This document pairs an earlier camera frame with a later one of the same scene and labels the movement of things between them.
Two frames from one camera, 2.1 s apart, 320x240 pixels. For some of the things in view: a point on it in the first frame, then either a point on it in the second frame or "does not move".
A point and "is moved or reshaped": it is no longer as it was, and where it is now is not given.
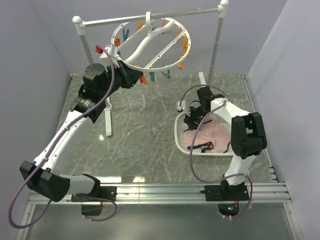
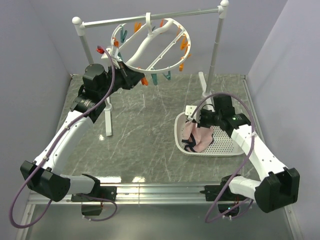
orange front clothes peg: x=143 y=79 does not move
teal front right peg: x=168 y=75 does not move
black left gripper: x=130 y=75 does not move
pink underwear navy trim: x=211 y=137 is moved or reshaped
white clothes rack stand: x=77 y=20 does not move
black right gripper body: x=198 y=113 to x=208 y=118
